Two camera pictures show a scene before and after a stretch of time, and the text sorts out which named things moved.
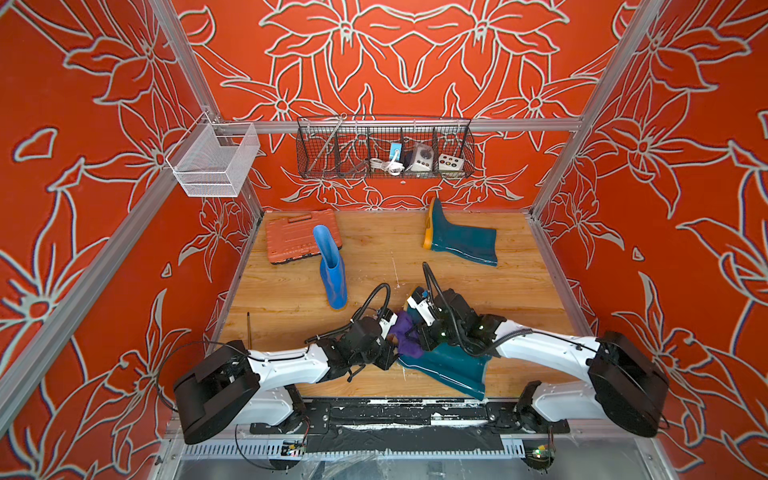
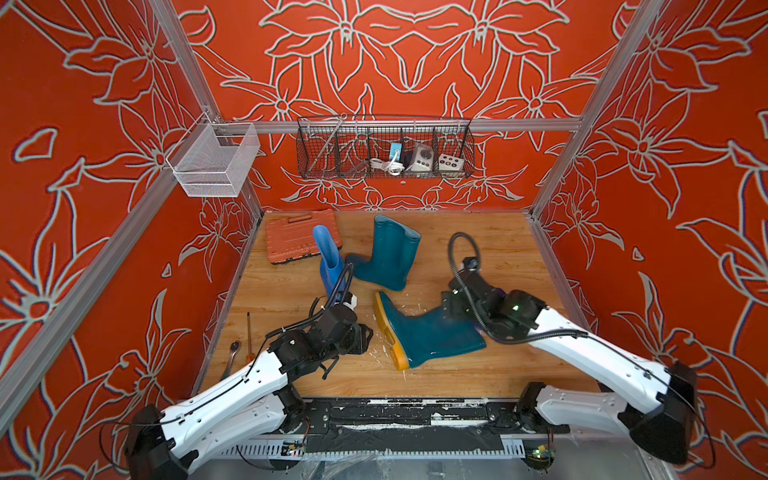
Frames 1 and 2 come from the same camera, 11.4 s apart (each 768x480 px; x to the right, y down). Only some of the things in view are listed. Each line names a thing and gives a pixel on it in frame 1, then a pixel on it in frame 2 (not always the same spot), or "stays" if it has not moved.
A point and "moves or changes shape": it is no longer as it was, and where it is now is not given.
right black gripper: [423, 332] to [452, 305]
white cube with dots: [450, 162] stays
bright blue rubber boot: [332, 268] stays
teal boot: [478, 243] moves or changes shape
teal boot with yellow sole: [450, 363] to [395, 247]
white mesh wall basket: [217, 162] stays
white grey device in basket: [424, 158] stays
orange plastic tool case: [290, 235] stays
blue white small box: [395, 149] stays
